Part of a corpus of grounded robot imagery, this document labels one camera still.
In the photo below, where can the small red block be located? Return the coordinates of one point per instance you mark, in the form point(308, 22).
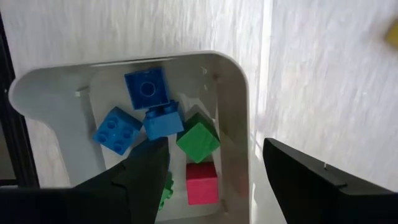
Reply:
point(202, 183)

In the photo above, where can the white plastic bin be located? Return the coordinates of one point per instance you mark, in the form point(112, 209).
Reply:
point(62, 102)

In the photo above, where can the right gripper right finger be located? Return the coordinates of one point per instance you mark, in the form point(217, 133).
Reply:
point(301, 186)

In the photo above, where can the small green block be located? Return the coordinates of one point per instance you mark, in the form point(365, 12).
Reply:
point(198, 140)
point(167, 191)

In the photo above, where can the small blue brick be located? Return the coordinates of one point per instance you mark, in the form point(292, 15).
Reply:
point(147, 88)
point(163, 123)
point(116, 130)

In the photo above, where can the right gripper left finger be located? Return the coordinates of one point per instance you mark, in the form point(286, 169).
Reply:
point(146, 186)

